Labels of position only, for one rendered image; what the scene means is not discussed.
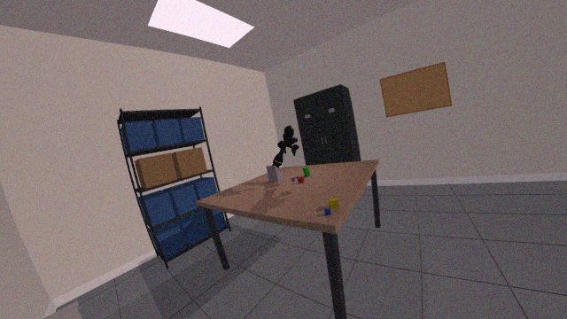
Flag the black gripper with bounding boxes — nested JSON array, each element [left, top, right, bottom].
[[277, 136, 299, 156]]

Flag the yellow block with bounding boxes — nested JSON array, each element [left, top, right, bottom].
[[329, 198, 339, 209]]

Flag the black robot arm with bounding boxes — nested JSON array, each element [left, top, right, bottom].
[[272, 125, 298, 168]]

